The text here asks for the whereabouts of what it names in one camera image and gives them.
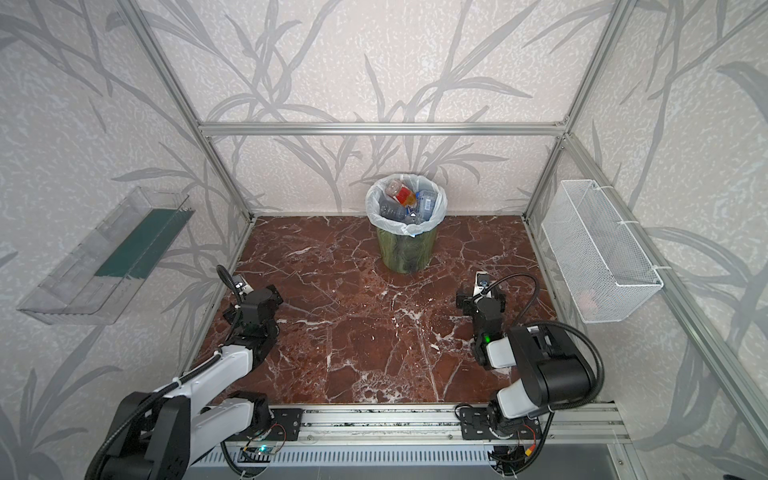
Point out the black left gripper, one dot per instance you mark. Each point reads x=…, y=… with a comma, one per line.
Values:
x=264, y=297

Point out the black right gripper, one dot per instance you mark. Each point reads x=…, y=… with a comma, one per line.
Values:
x=475, y=303

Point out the clear ribbed bottle blue cap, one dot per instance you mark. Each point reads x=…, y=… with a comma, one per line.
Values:
x=426, y=200

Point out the orange drink bottle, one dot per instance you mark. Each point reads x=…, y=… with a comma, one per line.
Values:
x=400, y=192

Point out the clear bottle white cap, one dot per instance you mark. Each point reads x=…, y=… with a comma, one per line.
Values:
x=392, y=211

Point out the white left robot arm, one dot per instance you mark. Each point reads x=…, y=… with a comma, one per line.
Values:
x=159, y=434

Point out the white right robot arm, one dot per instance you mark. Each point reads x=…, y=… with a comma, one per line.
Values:
x=559, y=368

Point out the white plastic bin liner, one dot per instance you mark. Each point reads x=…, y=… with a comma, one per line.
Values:
x=409, y=226

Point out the green circuit board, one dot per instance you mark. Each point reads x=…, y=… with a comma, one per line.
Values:
x=260, y=453

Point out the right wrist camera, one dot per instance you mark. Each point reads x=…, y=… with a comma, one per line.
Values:
x=482, y=283

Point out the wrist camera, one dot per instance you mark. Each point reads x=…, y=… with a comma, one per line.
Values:
x=482, y=283
x=241, y=286

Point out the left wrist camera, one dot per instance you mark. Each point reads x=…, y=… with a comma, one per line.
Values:
x=241, y=286

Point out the white wire mesh basket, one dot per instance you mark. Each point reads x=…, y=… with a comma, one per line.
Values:
x=606, y=271

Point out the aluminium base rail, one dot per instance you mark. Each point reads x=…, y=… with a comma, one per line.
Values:
x=407, y=435

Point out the clear acrylic wall shelf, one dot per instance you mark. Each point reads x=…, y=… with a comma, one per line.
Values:
x=96, y=281

